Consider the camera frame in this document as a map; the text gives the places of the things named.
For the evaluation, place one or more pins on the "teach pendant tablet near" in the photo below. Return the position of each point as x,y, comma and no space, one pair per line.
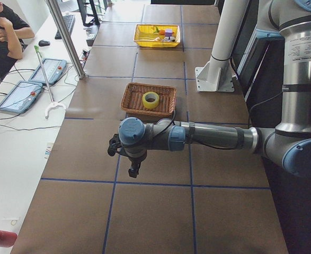
21,97

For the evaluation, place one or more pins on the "purple foam cube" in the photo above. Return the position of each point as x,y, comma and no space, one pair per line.
168,33

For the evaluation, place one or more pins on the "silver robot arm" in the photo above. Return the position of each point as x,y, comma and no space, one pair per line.
151,124

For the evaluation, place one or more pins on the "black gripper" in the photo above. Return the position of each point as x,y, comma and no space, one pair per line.
135,160

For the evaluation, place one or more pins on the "person in black shirt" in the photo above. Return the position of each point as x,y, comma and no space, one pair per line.
12,31

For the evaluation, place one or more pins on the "teach pendant tablet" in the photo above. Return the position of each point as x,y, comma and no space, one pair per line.
21,97
54,68

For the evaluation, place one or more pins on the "yellow woven plastic basket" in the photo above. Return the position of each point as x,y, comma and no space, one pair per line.
157,35

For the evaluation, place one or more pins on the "black computer mouse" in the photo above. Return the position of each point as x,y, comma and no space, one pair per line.
43,43

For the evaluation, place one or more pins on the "teach pendant tablet far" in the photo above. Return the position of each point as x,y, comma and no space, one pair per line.
54,68

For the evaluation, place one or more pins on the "toy croissant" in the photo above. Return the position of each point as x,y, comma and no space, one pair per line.
158,39

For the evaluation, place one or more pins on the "yellow-green tape roll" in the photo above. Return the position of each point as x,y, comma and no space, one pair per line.
150,100

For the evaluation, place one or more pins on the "white side desk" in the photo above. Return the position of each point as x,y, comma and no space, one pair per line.
25,137

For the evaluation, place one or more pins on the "white reacher grabber tool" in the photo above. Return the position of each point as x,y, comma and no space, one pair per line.
45,76

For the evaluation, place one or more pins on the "aluminium frame post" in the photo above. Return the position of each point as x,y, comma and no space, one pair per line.
61,26

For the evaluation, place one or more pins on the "brown wicker basket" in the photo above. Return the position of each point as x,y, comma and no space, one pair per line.
132,99

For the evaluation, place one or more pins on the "orange toy carrot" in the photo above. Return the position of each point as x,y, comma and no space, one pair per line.
157,30

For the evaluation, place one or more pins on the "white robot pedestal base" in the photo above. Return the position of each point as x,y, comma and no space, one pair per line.
216,75

